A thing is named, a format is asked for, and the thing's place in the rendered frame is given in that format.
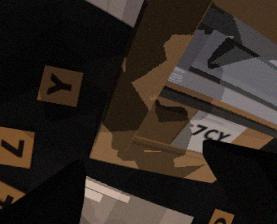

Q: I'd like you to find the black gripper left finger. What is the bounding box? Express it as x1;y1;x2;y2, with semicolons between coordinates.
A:
0;160;86;224

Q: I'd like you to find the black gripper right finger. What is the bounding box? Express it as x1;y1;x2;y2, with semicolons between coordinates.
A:
202;139;277;224

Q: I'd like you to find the white paper ticket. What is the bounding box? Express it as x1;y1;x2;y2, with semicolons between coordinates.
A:
170;109;248;153

